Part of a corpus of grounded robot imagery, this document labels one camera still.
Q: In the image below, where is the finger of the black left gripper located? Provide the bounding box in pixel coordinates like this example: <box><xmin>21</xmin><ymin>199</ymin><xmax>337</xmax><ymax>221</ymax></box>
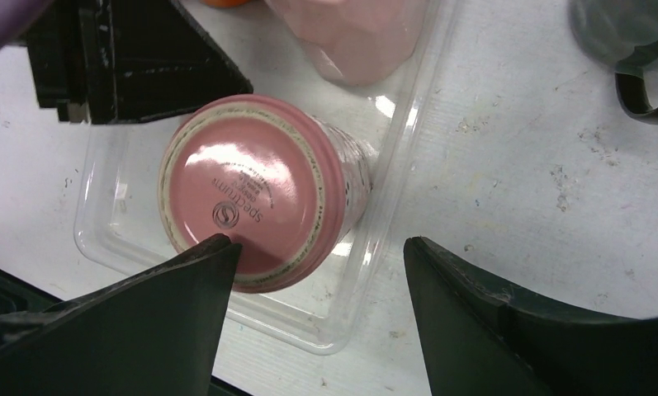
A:
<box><xmin>21</xmin><ymin>0</ymin><xmax>253</xmax><ymax>125</ymax></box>

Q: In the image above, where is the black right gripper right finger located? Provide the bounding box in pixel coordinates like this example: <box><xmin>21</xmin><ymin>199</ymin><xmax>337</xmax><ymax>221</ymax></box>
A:
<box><xmin>404</xmin><ymin>237</ymin><xmax>658</xmax><ymax>395</ymax></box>

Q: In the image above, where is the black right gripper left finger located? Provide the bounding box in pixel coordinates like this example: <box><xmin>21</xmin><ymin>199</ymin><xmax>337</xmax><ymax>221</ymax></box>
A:
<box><xmin>0</xmin><ymin>234</ymin><xmax>242</xmax><ymax>395</ymax></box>

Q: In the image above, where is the pink ghost pattern mug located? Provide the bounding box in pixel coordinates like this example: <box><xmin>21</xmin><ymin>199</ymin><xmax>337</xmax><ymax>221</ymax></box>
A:
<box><xmin>157</xmin><ymin>94</ymin><xmax>372</xmax><ymax>294</ymax></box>

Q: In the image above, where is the dark grey mug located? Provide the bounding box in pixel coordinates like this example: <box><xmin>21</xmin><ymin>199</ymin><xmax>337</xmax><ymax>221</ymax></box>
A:
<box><xmin>567</xmin><ymin>1</ymin><xmax>658</xmax><ymax>125</ymax></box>

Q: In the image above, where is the orange mug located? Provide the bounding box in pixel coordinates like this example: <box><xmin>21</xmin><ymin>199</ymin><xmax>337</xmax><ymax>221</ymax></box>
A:
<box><xmin>201</xmin><ymin>0</ymin><xmax>250</xmax><ymax>8</ymax></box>

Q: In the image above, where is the light pink faceted mug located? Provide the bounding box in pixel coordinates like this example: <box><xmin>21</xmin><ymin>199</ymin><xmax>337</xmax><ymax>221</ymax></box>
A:
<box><xmin>266</xmin><ymin>0</ymin><xmax>430</xmax><ymax>86</ymax></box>

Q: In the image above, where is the clear plastic tray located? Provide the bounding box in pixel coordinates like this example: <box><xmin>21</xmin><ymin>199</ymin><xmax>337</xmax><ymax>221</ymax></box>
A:
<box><xmin>73</xmin><ymin>1</ymin><xmax>459</xmax><ymax>355</ymax></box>

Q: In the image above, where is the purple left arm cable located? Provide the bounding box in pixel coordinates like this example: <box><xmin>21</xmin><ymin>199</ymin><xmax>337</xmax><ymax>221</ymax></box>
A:
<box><xmin>0</xmin><ymin>0</ymin><xmax>50</xmax><ymax>64</ymax></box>

